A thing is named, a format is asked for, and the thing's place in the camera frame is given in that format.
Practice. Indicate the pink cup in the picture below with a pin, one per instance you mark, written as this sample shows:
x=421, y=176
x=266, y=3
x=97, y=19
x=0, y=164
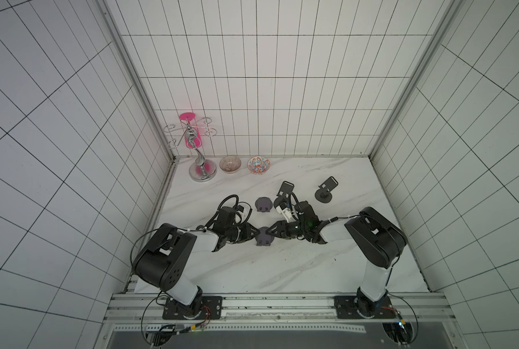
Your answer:
x=192, y=135

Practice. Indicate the black phone stand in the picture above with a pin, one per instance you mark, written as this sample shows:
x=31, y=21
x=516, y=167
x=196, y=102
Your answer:
x=283, y=198
x=324, y=192

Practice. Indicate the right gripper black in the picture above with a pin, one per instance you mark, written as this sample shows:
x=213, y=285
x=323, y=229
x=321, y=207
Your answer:
x=281, y=229

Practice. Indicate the colourful patterned bowl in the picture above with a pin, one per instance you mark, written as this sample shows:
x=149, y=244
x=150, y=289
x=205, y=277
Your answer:
x=258, y=165

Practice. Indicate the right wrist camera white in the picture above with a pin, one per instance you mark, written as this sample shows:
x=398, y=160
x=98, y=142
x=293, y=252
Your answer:
x=286, y=212

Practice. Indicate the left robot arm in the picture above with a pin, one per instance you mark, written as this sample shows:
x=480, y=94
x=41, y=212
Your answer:
x=161, y=262

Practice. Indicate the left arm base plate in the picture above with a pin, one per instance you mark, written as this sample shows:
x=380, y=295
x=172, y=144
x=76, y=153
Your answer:
x=202, y=308

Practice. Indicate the aluminium mounting rail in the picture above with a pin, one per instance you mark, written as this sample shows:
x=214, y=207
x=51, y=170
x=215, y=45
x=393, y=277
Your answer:
x=275, y=311

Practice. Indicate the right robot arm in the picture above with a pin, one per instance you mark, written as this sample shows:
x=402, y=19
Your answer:
x=380, y=241

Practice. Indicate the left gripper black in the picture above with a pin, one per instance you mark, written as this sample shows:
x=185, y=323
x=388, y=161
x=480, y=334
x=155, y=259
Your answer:
x=247, y=235

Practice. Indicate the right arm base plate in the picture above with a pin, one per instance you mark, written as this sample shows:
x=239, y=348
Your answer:
x=352, y=307

